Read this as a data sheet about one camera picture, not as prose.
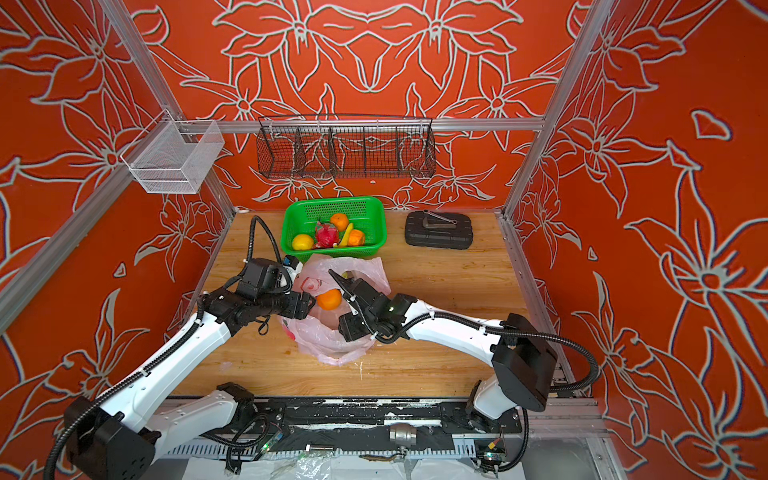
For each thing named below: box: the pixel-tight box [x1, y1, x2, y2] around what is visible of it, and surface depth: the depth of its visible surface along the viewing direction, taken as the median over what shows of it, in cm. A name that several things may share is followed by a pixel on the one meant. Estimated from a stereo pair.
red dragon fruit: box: [315, 221, 340, 249], surface depth 105 cm
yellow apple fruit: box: [292, 234, 314, 251], surface depth 105 cm
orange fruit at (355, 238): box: [348, 229, 364, 247], surface depth 106 cm
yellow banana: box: [339, 222, 353, 247], surface depth 109 cm
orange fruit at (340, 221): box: [330, 213, 348, 232], surface depth 113 cm
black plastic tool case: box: [405, 210, 473, 249], surface depth 108 cm
